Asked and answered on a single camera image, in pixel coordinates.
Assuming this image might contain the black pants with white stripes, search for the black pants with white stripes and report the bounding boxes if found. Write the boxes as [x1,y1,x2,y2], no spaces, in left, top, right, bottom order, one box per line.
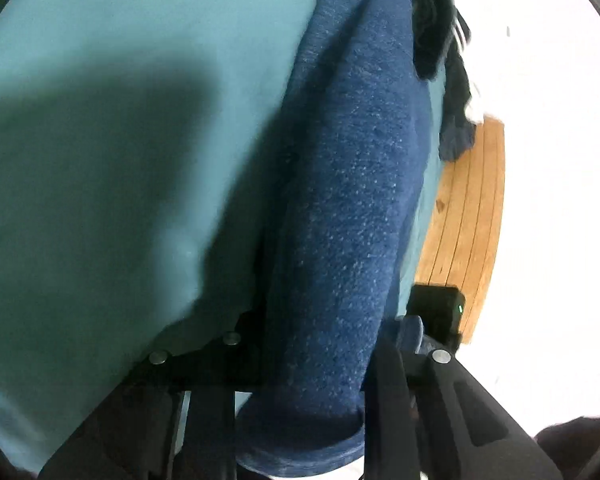
[409,0,473,82]

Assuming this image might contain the wooden headboard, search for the wooden headboard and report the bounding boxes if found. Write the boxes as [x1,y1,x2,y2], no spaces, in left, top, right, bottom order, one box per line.
[414,115,507,346]

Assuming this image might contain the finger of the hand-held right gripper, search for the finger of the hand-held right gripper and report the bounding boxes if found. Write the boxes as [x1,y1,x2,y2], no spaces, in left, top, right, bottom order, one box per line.
[401,316,425,355]

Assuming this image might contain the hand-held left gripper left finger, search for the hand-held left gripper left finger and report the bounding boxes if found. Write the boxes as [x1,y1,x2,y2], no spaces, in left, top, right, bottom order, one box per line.
[40,311,277,480]

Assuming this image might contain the teal cloth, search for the teal cloth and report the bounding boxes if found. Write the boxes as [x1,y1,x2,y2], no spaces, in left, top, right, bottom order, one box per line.
[0,0,449,476]

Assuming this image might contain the cream garment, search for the cream garment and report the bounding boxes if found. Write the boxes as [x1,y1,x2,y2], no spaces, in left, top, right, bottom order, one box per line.
[468,82,487,123]

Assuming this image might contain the dark grey garment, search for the dark grey garment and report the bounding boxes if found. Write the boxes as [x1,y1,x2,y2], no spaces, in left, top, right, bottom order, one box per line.
[439,50,479,163]

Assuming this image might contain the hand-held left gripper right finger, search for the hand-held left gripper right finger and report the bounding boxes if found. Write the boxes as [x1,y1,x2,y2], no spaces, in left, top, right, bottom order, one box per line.
[364,319,564,480]

